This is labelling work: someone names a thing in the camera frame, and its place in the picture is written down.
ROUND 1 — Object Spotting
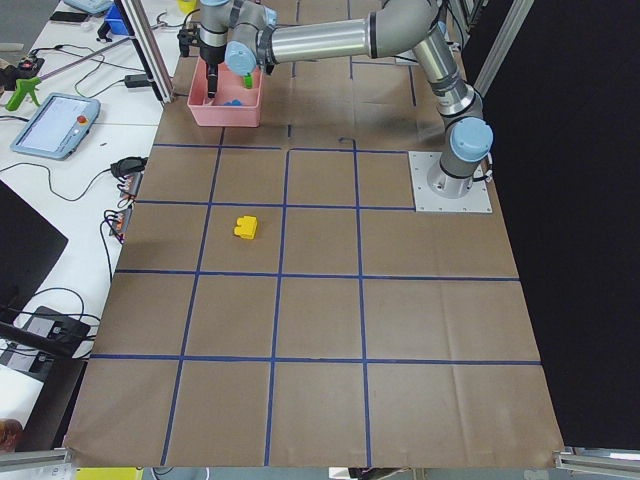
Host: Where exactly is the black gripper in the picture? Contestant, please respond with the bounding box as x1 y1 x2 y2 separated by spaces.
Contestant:
178 27 223 99

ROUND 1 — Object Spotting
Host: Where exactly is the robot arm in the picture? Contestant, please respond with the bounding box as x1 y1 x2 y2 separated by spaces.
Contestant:
178 1 494 180

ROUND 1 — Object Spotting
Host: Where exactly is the pink plastic box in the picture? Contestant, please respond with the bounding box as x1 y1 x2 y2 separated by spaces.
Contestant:
187 58 263 128

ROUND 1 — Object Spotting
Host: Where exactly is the black power adapter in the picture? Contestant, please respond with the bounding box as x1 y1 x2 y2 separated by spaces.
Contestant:
123 74 151 89

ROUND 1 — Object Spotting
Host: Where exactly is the blue storage bin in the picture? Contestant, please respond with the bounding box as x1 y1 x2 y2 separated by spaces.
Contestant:
104 4 129 36

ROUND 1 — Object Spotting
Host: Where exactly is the yellow toy block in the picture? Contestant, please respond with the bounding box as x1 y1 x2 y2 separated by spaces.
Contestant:
233 215 259 240

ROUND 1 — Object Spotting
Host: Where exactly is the teach pendant tablet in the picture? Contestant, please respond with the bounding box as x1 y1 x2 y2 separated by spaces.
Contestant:
10 93 101 160

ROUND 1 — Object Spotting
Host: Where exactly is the black monitor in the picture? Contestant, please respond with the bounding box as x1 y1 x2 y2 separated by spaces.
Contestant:
1 182 68 321

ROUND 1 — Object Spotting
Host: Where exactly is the aluminium frame post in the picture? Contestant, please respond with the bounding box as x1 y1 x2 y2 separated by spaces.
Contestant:
114 0 174 104

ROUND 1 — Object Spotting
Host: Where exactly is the green handled reach grabber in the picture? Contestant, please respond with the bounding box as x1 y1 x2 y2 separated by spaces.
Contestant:
5 36 134 111

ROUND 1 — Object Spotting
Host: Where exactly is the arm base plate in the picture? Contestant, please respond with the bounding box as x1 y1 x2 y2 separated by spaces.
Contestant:
408 151 493 214

